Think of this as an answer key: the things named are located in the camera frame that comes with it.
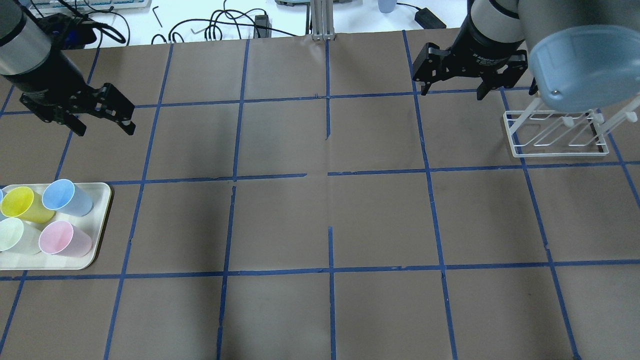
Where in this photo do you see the cream plastic cup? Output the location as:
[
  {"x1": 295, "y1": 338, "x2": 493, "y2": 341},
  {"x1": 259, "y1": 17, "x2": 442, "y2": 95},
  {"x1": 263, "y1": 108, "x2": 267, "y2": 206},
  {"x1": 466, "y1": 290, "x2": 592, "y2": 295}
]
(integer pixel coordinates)
[{"x1": 0, "y1": 218, "x2": 42, "y2": 255}]

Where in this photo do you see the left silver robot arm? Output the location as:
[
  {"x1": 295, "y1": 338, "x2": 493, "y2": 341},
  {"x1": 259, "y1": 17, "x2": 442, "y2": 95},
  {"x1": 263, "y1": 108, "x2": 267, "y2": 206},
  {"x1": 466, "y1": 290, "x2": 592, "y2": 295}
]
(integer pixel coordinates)
[{"x1": 0, "y1": 0, "x2": 136, "y2": 137}]

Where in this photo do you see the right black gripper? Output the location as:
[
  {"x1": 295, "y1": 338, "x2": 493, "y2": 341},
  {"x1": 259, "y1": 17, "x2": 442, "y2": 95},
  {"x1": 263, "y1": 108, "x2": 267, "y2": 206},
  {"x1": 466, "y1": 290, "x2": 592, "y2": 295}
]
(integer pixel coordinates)
[{"x1": 412, "y1": 14, "x2": 528, "y2": 101}]

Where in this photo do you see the rear light blue cup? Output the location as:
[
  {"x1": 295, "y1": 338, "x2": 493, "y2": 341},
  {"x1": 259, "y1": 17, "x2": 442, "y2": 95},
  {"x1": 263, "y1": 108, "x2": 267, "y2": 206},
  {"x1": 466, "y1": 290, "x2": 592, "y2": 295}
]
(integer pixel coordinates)
[{"x1": 0, "y1": 189, "x2": 7, "y2": 221}]

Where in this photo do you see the white wire cup rack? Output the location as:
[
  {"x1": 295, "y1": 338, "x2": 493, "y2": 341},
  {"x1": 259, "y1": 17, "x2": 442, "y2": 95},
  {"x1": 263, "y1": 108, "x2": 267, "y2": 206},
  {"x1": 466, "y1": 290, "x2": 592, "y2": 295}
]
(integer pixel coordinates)
[{"x1": 502, "y1": 96, "x2": 640, "y2": 158}]

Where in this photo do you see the cream rabbit tray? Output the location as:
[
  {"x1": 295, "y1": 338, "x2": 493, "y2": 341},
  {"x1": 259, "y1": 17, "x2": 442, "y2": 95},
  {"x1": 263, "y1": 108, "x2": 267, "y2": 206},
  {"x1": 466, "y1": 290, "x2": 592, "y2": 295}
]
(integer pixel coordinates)
[{"x1": 0, "y1": 182, "x2": 113, "y2": 271}]

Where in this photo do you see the pink plastic cup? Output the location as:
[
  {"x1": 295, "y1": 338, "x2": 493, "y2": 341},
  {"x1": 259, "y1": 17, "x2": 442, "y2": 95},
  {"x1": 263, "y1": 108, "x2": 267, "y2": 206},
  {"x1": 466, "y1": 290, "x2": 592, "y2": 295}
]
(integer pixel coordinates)
[{"x1": 38, "y1": 220, "x2": 93, "y2": 258}]

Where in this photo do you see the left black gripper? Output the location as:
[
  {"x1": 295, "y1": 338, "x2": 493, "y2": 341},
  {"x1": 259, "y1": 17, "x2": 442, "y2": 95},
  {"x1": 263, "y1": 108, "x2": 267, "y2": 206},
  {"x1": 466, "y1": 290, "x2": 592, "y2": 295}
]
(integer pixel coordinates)
[{"x1": 10, "y1": 49, "x2": 136, "y2": 137}]

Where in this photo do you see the blue cup on desk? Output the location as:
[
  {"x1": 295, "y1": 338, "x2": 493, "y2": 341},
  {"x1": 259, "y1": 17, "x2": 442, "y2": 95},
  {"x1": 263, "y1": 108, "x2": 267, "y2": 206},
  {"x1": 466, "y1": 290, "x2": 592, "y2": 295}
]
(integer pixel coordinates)
[{"x1": 377, "y1": 0, "x2": 398, "y2": 14}]

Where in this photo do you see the yellow plastic cup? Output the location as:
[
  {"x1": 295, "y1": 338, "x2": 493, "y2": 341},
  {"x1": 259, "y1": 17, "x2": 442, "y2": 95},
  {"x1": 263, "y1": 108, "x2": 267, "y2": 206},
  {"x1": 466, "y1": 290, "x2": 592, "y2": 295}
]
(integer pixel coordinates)
[{"x1": 2, "y1": 186, "x2": 56, "y2": 224}]

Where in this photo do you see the light blue cup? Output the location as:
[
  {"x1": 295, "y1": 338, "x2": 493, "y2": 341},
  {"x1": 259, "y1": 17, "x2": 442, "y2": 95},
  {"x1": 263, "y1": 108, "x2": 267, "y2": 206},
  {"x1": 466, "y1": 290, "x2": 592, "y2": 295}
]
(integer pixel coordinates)
[
  {"x1": 41, "y1": 178, "x2": 94, "y2": 217},
  {"x1": 0, "y1": 189, "x2": 7, "y2": 221}
]

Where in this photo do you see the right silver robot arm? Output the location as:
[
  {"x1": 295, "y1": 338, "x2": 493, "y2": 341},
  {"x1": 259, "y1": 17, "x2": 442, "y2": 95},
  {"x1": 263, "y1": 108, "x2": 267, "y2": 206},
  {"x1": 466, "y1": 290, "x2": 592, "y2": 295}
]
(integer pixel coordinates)
[{"x1": 412, "y1": 0, "x2": 640, "y2": 113}]

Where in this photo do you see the front light blue cup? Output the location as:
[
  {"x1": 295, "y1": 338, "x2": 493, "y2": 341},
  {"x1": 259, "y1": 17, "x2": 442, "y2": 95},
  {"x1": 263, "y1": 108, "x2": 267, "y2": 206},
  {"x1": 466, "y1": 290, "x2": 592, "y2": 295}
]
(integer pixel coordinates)
[{"x1": 41, "y1": 178, "x2": 94, "y2": 217}]

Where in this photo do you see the aluminium frame post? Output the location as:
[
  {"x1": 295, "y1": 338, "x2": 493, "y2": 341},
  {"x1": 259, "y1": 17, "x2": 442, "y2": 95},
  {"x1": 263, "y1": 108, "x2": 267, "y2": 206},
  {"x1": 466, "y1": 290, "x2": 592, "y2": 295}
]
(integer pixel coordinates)
[{"x1": 310, "y1": 0, "x2": 336, "y2": 41}]

